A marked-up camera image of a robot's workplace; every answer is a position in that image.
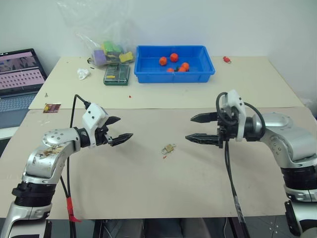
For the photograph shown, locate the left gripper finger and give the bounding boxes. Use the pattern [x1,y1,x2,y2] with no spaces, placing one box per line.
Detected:
[110,132,135,148]
[106,116,122,126]

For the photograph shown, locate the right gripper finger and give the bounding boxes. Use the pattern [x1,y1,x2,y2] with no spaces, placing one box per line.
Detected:
[190,111,219,124]
[185,133,221,148]

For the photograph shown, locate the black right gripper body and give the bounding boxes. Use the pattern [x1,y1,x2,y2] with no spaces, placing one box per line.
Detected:
[216,108,240,149]

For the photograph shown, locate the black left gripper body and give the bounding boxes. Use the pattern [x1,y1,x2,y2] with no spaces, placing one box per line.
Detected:
[95,123,114,147]

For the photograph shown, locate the brass padlock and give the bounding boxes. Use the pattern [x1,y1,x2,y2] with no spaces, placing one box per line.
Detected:
[161,144,175,155]

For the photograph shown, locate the green screwdriver bit case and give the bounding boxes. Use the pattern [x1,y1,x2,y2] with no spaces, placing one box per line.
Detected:
[103,63,131,86]

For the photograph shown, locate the crumpled white tissue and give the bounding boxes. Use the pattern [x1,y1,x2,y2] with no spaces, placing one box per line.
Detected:
[77,67,91,81]

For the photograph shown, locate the small printed card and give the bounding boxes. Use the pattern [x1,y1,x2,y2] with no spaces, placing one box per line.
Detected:
[43,103,62,114]

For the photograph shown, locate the blue plastic bin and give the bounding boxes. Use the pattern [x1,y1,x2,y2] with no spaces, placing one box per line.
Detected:
[133,45,216,84]

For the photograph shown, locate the purple sponge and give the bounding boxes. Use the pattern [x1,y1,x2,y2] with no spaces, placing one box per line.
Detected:
[93,49,106,66]

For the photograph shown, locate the yellow sponge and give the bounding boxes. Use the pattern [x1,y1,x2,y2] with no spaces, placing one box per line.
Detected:
[118,51,135,63]

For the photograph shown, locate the green sponge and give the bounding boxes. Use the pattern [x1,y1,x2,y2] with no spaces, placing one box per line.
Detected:
[102,40,120,53]

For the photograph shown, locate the clear plastic bag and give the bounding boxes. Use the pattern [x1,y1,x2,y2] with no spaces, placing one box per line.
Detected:
[57,1,136,67]

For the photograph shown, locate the open laptop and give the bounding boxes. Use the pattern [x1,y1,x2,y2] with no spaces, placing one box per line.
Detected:
[0,48,48,130]

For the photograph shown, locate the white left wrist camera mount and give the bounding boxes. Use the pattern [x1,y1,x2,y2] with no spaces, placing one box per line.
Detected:
[82,104,107,149]

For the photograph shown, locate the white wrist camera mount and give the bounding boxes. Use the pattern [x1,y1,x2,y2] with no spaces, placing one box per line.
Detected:
[82,104,107,149]
[220,89,247,143]

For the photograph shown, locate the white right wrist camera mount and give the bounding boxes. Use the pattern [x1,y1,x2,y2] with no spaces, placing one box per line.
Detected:
[220,89,247,143]

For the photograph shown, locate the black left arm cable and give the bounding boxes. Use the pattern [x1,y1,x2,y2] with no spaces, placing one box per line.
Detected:
[59,94,91,238]

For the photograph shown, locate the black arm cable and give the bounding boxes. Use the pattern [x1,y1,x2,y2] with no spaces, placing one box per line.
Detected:
[215,92,266,238]
[59,94,91,238]

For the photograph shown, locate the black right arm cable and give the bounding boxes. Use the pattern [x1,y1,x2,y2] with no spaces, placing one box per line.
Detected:
[215,92,266,238]

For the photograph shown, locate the red tape on cable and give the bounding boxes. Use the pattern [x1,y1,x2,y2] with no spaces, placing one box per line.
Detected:
[65,196,83,223]

